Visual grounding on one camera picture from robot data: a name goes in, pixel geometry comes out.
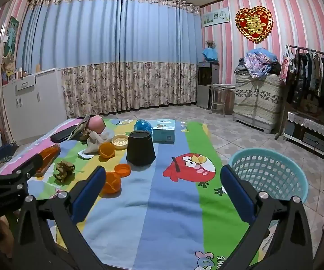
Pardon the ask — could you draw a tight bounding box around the pink hanging bag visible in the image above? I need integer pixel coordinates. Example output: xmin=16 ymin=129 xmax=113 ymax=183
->
xmin=279 ymin=48 xmax=290 ymax=86

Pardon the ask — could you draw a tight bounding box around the turquoise plastic basket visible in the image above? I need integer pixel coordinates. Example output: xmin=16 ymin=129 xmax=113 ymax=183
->
xmin=229 ymin=148 xmax=309 ymax=206

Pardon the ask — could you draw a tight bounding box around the pink mug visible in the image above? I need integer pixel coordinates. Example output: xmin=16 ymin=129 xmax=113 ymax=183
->
xmin=90 ymin=115 xmax=107 ymax=133

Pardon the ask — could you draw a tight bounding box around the cartoon bird printed blanket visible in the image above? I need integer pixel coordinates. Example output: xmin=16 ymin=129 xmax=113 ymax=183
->
xmin=0 ymin=117 xmax=267 ymax=270

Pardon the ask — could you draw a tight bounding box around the brown paper ball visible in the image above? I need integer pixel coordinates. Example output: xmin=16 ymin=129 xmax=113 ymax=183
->
xmin=53 ymin=160 xmax=75 ymax=183

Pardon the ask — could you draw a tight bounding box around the long framed wall picture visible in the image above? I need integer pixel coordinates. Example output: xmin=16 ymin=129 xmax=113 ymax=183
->
xmin=203 ymin=7 xmax=230 ymax=28

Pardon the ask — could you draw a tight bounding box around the low shelf with lace cloth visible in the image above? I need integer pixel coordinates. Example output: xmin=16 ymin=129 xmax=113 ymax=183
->
xmin=283 ymin=111 xmax=324 ymax=169

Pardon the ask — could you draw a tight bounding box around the row of hanging clothes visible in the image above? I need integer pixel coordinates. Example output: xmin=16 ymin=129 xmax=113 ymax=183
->
xmin=286 ymin=49 xmax=324 ymax=124

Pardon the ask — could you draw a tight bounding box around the orange plastic lid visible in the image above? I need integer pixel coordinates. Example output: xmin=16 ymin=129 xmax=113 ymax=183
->
xmin=114 ymin=164 xmax=131 ymax=177

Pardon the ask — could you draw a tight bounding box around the wall poster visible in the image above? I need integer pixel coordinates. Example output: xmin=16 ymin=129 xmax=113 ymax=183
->
xmin=6 ymin=17 xmax=20 ymax=55

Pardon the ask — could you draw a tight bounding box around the red heart wall decoration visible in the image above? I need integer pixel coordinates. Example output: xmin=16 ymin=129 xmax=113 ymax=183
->
xmin=235 ymin=7 xmax=274 ymax=43

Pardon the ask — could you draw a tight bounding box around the silver snack wrapper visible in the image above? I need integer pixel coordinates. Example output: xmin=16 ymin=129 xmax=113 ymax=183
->
xmin=68 ymin=115 xmax=91 ymax=141

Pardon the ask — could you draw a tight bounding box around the light blue tissue box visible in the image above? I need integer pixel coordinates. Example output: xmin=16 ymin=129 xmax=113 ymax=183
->
xmin=152 ymin=119 xmax=176 ymax=144

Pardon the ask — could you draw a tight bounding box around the white paper piece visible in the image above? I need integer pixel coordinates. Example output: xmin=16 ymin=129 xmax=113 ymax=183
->
xmin=78 ymin=150 xmax=100 ymax=159

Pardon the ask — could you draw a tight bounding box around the orange plastic cup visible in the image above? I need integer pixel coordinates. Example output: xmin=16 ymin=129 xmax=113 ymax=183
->
xmin=98 ymin=142 xmax=116 ymax=159
xmin=100 ymin=171 xmax=122 ymax=197

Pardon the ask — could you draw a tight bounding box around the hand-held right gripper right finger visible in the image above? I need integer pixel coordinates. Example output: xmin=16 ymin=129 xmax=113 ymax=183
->
xmin=221 ymin=164 xmax=313 ymax=270

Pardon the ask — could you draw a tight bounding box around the grey water dispenser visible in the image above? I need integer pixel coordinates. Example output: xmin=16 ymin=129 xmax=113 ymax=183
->
xmin=197 ymin=61 xmax=220 ymax=110

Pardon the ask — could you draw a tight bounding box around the cabinet under patterned cloth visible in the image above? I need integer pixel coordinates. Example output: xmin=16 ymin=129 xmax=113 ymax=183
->
xmin=233 ymin=72 xmax=285 ymax=134

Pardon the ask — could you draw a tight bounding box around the blue plastic bag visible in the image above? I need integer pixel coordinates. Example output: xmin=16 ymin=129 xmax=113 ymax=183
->
xmin=134 ymin=119 xmax=153 ymax=133

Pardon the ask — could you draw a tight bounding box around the beige cloth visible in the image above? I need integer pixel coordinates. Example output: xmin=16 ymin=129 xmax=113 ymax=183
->
xmin=86 ymin=131 xmax=114 ymax=155

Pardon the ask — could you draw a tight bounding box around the black phone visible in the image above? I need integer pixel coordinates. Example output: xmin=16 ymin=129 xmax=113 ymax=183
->
xmin=50 ymin=124 xmax=79 ymax=143

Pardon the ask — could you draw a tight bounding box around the white cabinet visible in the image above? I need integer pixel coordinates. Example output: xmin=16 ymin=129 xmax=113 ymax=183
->
xmin=1 ymin=67 xmax=68 ymax=144

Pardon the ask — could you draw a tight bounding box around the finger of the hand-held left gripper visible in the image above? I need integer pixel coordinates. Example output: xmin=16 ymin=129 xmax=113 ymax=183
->
xmin=0 ymin=154 xmax=43 ymax=187
xmin=0 ymin=144 xmax=18 ymax=176

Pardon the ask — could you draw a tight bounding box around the metal clothes rack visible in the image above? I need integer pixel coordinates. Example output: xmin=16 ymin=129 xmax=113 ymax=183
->
xmin=275 ymin=44 xmax=324 ymax=141

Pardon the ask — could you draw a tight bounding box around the pile of clothes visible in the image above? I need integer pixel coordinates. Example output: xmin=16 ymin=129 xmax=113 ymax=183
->
xmin=234 ymin=48 xmax=282 ymax=79

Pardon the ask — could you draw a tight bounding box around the blue and floral curtain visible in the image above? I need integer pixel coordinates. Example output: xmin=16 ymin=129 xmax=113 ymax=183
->
xmin=17 ymin=0 xmax=203 ymax=119

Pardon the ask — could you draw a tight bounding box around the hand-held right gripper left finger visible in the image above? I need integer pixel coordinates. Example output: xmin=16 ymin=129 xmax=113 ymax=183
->
xmin=13 ymin=166 xmax=114 ymax=270

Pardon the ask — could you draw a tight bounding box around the small metal side table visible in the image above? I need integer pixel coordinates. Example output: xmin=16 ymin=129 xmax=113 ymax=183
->
xmin=209 ymin=84 xmax=236 ymax=116

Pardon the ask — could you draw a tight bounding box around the cream round bowl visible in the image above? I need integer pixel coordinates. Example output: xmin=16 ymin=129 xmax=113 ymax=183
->
xmin=111 ymin=134 xmax=129 ymax=149

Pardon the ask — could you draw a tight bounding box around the phone with orange-brown case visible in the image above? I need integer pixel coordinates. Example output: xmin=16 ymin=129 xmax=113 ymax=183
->
xmin=34 ymin=144 xmax=61 ymax=178

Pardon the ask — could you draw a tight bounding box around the black plastic cup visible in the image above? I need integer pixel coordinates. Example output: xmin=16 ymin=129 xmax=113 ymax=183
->
xmin=126 ymin=131 xmax=156 ymax=166

